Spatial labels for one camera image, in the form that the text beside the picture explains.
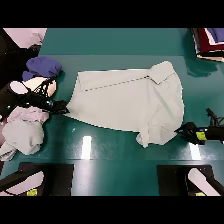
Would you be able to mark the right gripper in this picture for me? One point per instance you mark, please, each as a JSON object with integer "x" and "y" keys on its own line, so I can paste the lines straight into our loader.
{"x": 191, "y": 131}

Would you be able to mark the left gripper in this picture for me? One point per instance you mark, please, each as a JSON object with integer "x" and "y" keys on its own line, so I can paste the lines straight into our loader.
{"x": 60, "y": 107}

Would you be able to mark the pale grey shirt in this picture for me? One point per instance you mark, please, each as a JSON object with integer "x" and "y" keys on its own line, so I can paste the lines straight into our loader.
{"x": 126, "y": 100}

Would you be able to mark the cream garment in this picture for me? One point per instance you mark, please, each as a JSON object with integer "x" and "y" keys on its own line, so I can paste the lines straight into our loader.
{"x": 40, "y": 83}

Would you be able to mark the pink garment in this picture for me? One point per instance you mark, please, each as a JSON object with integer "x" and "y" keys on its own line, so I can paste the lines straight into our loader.
{"x": 28, "y": 115}

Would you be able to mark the purple garment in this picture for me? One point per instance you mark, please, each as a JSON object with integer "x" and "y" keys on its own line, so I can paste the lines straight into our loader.
{"x": 43, "y": 66}

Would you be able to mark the grey garment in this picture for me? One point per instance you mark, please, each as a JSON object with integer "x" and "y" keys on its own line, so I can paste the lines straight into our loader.
{"x": 25, "y": 136}

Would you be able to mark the red garment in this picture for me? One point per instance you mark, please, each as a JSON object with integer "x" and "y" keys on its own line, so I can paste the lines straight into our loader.
{"x": 210, "y": 48}

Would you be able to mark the blue garment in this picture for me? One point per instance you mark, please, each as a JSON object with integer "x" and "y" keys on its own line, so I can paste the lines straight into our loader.
{"x": 218, "y": 33}

